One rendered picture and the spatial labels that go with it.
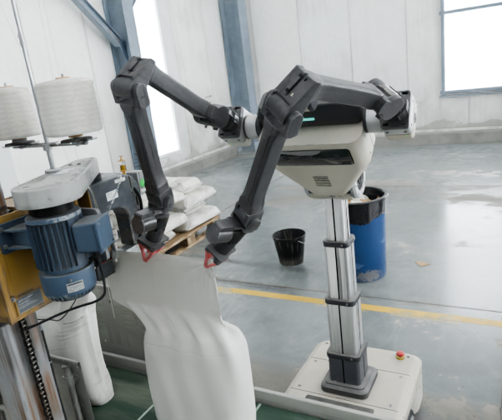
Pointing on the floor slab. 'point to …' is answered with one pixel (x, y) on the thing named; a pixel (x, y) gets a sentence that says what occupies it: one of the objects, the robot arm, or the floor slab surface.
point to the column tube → (5, 345)
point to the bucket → (289, 246)
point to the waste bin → (369, 234)
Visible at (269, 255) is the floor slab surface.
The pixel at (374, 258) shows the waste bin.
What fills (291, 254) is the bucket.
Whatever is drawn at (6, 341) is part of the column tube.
